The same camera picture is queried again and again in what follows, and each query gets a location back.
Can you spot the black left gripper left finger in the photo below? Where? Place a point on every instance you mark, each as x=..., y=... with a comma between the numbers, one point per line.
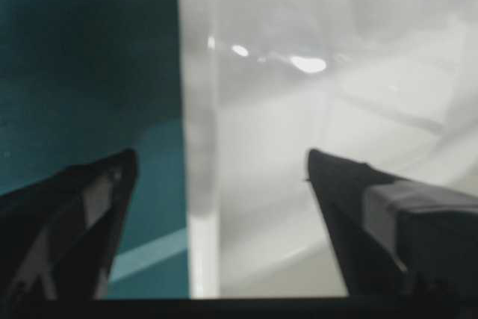
x=59, y=236

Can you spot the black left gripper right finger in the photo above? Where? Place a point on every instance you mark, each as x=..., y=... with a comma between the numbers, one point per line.
x=391, y=234

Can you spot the white plastic case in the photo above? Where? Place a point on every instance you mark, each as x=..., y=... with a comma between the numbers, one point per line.
x=389, y=82

